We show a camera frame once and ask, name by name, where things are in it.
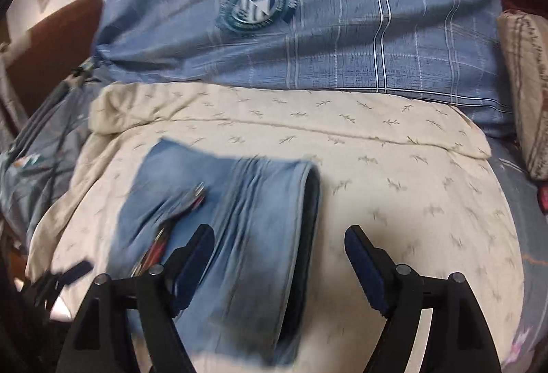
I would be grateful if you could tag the cream leaf-print comforter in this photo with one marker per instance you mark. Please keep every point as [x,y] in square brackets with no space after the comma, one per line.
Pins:
[414,175]

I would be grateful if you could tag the blue plaid pillow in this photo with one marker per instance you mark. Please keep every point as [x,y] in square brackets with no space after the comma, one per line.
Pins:
[445,51]

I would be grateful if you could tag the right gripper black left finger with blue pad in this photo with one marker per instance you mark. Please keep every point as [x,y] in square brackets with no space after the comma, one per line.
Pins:
[164,293]

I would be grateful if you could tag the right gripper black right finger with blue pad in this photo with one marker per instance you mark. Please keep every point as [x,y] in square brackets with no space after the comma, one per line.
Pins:
[396,291]

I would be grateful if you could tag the brown wooden headboard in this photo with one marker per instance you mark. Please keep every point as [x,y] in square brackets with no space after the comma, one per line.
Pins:
[50,50]

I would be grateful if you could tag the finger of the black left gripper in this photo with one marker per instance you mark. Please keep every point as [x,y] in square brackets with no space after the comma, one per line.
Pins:
[47,288]

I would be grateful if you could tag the beige embroidered pillow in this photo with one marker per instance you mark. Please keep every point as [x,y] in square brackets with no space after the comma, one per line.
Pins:
[523,39]

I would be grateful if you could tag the blue denim jeans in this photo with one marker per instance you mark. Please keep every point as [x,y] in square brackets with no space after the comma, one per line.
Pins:
[250,302]

